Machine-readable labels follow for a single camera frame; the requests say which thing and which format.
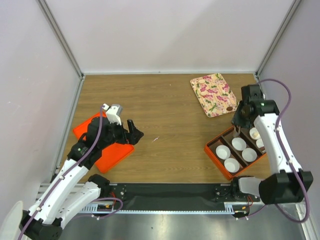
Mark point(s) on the orange compartment box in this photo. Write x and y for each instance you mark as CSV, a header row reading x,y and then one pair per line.
x,y
225,138

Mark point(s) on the white paper cup near left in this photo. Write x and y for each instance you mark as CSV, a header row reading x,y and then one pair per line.
x,y
223,152

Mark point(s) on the white paper cup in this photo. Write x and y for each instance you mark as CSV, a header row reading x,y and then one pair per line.
x,y
249,155
259,143
239,144
231,165
254,131
223,152

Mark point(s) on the orange box lid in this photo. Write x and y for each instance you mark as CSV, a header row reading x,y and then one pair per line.
x,y
112,155

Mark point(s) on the white paper cup far left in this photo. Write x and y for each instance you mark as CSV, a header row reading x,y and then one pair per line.
x,y
254,131

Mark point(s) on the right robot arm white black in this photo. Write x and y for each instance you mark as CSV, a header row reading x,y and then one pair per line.
x,y
288,182

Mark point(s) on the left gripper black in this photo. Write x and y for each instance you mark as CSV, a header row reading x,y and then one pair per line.
x,y
132,137

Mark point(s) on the white paper cup far right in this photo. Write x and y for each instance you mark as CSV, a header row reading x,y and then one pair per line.
x,y
259,143

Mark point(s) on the white paper cup near right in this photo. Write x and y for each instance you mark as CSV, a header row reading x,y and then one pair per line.
x,y
231,165

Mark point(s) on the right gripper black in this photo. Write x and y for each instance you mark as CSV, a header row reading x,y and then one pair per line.
x,y
236,120

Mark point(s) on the white paper cup middle left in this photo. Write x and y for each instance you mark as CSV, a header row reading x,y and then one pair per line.
x,y
239,144

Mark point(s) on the white round object corner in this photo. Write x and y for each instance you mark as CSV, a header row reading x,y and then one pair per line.
x,y
11,223

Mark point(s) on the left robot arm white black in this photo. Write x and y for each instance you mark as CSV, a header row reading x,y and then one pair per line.
x,y
46,219

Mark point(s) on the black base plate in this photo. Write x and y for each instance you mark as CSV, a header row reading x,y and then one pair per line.
x,y
174,197

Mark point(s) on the white paper cup middle right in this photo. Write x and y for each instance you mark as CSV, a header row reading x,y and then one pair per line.
x,y
249,155

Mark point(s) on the metal tongs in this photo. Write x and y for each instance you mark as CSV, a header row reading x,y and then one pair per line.
x,y
236,131

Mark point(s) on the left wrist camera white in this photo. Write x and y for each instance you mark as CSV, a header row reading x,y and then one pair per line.
x,y
113,113

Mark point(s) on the floral tray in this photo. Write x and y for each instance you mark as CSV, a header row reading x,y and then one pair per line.
x,y
214,95

